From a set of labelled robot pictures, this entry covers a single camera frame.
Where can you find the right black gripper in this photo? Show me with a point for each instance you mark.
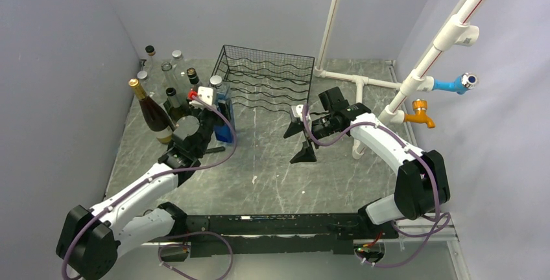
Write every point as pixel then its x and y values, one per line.
pixel 307 154

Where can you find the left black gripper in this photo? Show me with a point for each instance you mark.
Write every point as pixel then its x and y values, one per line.
pixel 219 120

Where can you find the blue square dash bottle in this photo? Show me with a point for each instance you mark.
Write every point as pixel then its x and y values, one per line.
pixel 223 101

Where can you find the bottle black gold cap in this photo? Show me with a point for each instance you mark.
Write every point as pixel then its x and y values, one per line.
pixel 194 79

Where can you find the blue tinted clear bottle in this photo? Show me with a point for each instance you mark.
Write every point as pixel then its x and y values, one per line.
pixel 182 88

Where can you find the dark wine bottle gold cap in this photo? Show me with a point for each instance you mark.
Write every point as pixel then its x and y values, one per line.
pixel 154 115

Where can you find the clear bottle silver cap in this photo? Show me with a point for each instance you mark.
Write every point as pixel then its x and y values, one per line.
pixel 180 61

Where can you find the clear bottle dark neck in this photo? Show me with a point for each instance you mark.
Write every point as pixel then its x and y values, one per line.
pixel 152 85

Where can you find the clear bottle blue medallion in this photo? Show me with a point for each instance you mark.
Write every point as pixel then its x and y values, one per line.
pixel 154 65

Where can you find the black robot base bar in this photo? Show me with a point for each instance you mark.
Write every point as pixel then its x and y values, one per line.
pixel 337 233

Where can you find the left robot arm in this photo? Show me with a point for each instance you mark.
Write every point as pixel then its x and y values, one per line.
pixel 93 239

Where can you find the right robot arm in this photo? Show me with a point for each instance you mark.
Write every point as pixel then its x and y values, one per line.
pixel 421 184

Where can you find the small black hammer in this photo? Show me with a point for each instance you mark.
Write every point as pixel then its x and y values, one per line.
pixel 216 149

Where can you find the orange faucet tap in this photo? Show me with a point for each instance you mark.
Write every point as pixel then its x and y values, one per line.
pixel 420 114

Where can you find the blue faucet tap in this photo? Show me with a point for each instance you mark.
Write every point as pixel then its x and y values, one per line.
pixel 460 85

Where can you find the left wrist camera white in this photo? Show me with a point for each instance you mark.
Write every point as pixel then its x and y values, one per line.
pixel 202 97

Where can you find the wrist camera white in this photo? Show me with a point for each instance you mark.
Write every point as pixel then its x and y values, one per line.
pixel 202 97
pixel 297 113

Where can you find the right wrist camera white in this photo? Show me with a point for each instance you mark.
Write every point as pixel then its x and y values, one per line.
pixel 297 113

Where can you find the black wire wine rack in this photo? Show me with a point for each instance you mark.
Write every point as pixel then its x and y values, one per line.
pixel 273 81

